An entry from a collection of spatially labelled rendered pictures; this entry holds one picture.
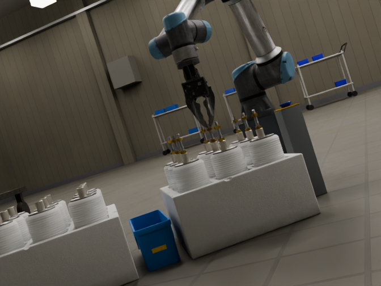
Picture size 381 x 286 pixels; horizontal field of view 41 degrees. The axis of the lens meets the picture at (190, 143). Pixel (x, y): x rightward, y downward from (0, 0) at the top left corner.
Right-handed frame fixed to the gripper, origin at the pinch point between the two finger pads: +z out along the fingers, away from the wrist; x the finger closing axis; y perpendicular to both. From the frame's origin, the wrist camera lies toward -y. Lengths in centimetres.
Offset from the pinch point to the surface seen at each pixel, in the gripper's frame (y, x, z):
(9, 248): 34, -57, 15
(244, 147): 1.3, 8.6, 10.6
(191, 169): 19.7, -6.6, 11.0
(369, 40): -990, 310, -66
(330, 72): -1012, 214, -27
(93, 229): 30.8, -35.1, 17.6
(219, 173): 15.4, -0.1, 14.7
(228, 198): 20.7, 0.8, 21.7
